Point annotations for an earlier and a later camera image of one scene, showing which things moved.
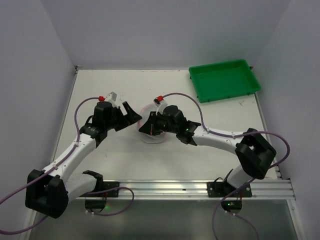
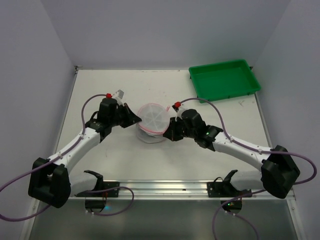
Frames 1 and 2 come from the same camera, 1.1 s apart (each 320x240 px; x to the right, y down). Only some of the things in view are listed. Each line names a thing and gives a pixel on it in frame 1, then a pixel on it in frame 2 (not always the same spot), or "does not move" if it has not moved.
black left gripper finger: (132, 117) does not move
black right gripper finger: (159, 126) → (176, 132)
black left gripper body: (121, 119) does not move
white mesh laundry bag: (143, 115) does not move
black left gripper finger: (122, 121) does not move
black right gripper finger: (148, 127) → (170, 131)
